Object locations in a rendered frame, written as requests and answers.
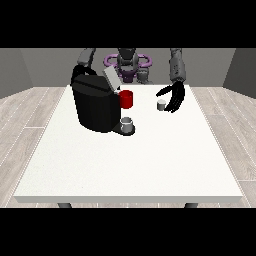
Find red pod holder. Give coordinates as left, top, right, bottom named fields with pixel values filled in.
left=119, top=89, right=134, bottom=110

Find pale grey machine lid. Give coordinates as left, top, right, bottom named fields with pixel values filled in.
left=102, top=65, right=122, bottom=92

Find small grey cup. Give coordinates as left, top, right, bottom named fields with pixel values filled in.
left=120, top=116, right=134, bottom=134

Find grey robot trunk purple rings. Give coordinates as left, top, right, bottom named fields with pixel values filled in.
left=103, top=48, right=155, bottom=86

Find black coffee machine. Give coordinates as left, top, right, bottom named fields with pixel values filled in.
left=71, top=73, right=136, bottom=137

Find small grey coffee pod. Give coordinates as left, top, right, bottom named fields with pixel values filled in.
left=156, top=99, right=167, bottom=111

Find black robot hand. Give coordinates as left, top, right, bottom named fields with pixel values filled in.
left=155, top=81, right=186, bottom=114
left=70, top=63, right=98, bottom=85

